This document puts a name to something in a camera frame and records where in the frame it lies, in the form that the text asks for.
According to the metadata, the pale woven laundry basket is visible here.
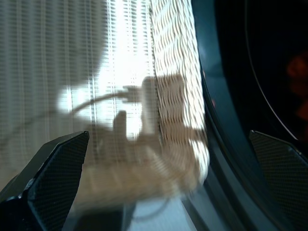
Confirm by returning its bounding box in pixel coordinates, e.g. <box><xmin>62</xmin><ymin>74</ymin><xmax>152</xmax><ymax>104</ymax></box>
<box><xmin>0</xmin><ymin>0</ymin><xmax>210</xmax><ymax>202</ymax></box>

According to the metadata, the orange red garment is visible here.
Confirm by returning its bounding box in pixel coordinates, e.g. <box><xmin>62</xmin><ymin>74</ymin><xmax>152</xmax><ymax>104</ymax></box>
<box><xmin>285</xmin><ymin>51</ymin><xmax>308</xmax><ymax>119</ymax></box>

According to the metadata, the grey washing machine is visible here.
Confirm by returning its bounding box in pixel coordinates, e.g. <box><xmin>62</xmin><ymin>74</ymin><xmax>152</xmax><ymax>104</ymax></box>
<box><xmin>187</xmin><ymin>0</ymin><xmax>308</xmax><ymax>231</ymax></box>

